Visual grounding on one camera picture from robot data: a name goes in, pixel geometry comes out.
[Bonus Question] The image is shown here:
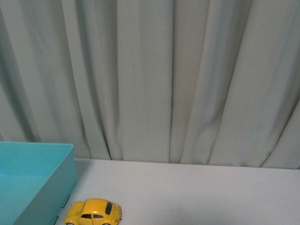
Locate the turquoise plastic storage box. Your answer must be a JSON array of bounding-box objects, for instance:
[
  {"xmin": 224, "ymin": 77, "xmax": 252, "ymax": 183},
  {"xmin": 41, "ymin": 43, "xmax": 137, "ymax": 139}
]
[{"xmin": 0, "ymin": 141, "xmax": 76, "ymax": 225}]

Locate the grey pleated curtain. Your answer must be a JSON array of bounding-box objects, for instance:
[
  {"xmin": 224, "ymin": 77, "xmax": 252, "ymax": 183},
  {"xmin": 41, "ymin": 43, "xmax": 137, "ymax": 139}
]
[{"xmin": 0, "ymin": 0, "xmax": 300, "ymax": 169}]

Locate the yellow beetle toy car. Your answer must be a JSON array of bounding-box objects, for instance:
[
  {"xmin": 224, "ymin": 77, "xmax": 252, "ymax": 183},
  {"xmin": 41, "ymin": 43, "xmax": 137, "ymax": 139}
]
[{"xmin": 64, "ymin": 198, "xmax": 122, "ymax": 225}]

